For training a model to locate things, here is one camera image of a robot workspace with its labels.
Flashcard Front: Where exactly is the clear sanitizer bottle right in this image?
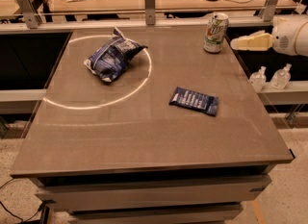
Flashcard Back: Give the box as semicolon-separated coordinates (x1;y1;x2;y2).
270;63;292;89

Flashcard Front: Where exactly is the clear sanitizer bottle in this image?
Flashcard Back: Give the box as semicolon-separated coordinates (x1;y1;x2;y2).
270;63;292;89
249;66;267;92

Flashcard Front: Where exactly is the white green 7up can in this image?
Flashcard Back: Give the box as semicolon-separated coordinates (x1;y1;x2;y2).
203;12;229;54

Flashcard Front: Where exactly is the grey metal bracket left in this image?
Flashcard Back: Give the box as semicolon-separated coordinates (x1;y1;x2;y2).
16;0;41;29

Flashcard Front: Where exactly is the black floor cable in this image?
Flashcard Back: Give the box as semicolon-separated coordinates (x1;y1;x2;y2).
0;178;44;224

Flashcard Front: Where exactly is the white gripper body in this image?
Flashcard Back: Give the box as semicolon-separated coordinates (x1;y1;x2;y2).
271;17;305;56

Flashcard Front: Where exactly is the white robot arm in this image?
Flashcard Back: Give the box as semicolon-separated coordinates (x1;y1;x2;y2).
230;16;308;57

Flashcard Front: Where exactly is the clear sanitizer bottle left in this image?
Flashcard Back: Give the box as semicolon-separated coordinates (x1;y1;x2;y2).
249;66;267;92

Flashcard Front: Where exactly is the blue chip bag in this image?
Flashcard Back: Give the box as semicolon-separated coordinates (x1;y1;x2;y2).
84;28;146;83

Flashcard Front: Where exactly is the blue rxbar wrapper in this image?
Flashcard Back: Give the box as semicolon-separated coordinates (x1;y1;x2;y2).
169;87;218;116

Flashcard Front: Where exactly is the grey metal bracket centre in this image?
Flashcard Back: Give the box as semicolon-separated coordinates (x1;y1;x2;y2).
144;0;156;25

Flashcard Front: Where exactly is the grey drawer cabinet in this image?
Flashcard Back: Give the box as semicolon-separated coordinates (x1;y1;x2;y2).
37;165;271;224

